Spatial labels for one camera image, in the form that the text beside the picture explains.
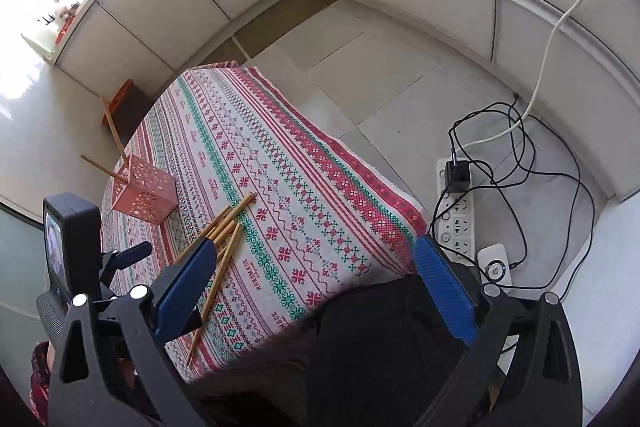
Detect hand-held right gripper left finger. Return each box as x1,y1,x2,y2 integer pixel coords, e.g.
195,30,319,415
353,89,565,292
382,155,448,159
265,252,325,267
49,239,218,427

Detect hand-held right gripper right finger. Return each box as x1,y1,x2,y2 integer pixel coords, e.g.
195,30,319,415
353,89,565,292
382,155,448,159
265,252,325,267
413,234,584,427

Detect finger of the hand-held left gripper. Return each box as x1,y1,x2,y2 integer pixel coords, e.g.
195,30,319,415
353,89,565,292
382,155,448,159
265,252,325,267
101,241,153,280

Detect pink perforated chopstick holder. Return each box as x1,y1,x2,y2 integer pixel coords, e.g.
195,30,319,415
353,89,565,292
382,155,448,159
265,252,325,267
111,154,179,226

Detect bunch of wooden chopsticks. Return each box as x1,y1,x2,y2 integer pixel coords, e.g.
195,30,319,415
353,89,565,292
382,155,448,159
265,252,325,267
172,192,258,367

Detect white device with round button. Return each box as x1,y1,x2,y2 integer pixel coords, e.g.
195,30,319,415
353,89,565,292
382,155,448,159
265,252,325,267
476,244,514,288

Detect long wooden chopstick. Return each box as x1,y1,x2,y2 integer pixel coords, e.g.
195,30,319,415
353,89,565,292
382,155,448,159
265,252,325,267
81,154,129,184
101,97,129,162

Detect white power strip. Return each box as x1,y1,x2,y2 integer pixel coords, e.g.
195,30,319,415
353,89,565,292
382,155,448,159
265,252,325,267
436,157,476,264

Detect black charger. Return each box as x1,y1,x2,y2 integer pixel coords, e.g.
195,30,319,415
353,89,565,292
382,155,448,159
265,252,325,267
445,161,472,194

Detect dark bin with orange rim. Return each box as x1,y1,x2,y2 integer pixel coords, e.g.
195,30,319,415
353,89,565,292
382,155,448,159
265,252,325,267
101,78,160,142

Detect patterned red green tablecloth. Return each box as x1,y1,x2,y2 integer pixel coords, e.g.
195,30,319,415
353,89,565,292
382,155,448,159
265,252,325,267
100,62,432,383

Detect black cable tangle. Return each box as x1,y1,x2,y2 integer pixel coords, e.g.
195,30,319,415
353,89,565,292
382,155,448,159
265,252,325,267
432,102,597,304

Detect white cable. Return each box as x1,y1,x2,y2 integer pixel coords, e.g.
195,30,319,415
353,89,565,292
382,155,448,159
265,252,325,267
465,0,594,148

